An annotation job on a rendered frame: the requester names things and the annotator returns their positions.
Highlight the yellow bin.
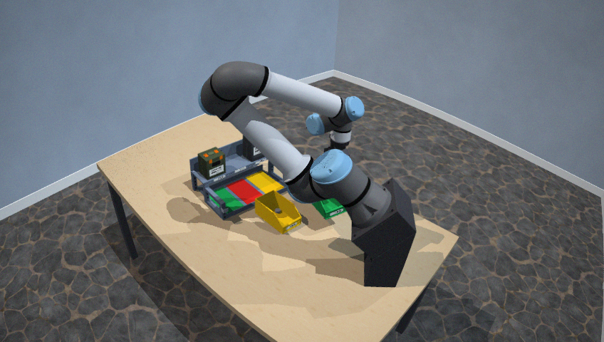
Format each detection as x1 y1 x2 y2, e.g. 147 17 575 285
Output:
255 190 301 234

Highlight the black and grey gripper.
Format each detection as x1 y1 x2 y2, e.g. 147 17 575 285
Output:
324 136 350 152

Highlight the green bin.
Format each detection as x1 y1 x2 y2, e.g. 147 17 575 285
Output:
312 198 347 219

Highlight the grey metal shelf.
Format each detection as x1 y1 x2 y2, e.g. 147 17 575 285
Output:
189 139 288 220

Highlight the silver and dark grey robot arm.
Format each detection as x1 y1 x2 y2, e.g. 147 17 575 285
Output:
198 61 392 228

